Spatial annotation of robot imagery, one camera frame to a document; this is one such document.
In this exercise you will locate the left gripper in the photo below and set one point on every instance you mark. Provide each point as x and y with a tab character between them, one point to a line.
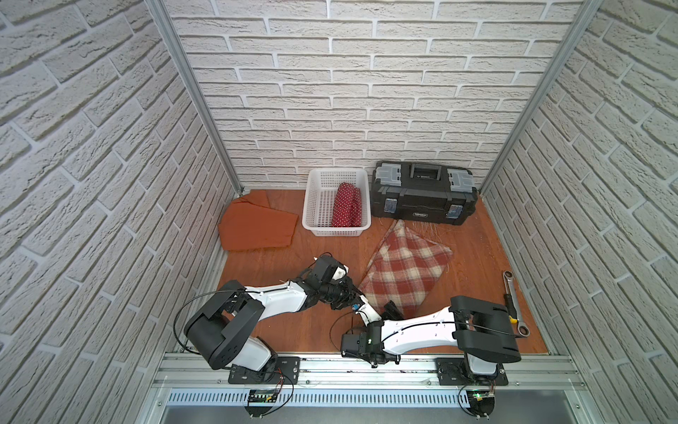
346	294

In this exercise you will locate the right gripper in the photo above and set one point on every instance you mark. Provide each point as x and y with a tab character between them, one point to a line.
362	331

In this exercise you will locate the red polka dot skirt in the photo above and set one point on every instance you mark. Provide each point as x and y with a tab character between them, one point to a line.
347	208

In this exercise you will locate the red plaid skirt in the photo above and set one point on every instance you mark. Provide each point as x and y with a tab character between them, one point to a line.
404	270

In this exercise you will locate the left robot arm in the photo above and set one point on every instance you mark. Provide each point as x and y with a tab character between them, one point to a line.
218	325

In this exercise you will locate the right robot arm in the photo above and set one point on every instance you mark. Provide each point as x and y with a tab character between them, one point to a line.
481	330

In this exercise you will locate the white plastic basket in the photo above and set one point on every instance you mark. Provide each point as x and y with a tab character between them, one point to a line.
320	195

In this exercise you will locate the orange skirt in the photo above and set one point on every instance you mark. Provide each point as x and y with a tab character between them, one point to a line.
251	223

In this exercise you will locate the left controller board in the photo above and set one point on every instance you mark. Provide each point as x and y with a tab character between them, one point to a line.
261	402

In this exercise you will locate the controller board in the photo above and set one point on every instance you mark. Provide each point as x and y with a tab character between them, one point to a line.
261	402
481	404

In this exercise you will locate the right controller board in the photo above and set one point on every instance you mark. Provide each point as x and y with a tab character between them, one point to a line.
481	404

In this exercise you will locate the black plastic toolbox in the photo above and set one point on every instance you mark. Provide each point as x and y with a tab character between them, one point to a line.
430	193

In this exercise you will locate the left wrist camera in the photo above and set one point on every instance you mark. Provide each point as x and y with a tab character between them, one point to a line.
340	274

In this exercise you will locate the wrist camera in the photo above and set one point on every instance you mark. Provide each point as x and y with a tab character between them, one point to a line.
340	274
365	311

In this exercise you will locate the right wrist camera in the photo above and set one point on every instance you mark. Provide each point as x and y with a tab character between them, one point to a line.
365	311

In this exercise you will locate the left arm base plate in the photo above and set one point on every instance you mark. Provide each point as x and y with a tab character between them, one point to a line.
279	369

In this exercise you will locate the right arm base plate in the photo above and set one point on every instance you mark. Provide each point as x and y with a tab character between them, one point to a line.
455	372

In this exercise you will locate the aluminium mounting rail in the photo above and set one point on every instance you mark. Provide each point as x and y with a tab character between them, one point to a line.
331	371

